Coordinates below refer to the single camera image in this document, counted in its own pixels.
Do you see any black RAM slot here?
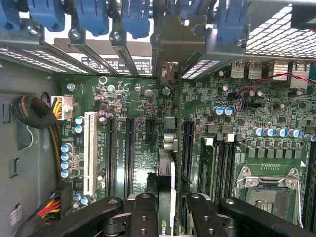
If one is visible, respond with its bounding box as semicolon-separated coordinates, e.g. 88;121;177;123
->
224;133;235;198
303;142;316;232
215;134;225;198

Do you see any CPU socket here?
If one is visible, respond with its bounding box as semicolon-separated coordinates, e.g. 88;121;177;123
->
235;166;304;229

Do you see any white expansion slot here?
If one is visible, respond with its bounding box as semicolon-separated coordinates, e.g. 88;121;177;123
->
83;111;99;196

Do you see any black short expansion slot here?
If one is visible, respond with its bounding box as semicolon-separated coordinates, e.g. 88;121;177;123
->
145;119;156;146

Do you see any metal locking lever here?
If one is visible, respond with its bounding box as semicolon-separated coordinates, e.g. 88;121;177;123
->
296;170;304;228

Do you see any green motherboard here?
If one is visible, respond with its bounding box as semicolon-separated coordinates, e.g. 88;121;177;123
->
58;74;316;233

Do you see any perforated metal slot cover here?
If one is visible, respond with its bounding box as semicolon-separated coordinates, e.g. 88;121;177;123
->
0;46;55;74
22;48;89;74
181;59;222;80

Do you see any metal rear port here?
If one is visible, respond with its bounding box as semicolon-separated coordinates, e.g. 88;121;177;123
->
247;60;263;79
271;61;290;82
231;60;245;79
292;61;311;89

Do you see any dark grey PC case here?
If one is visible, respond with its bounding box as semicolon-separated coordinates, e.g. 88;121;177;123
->
0;0;316;237

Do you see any multicolour power cable bundle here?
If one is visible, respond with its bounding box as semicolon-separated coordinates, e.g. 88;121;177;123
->
37;184;74;222

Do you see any black braided power cable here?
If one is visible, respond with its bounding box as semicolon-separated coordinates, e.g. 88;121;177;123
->
11;95;74;185

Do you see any thin red black wire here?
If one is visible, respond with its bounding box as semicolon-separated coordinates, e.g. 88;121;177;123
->
234;72;316;111

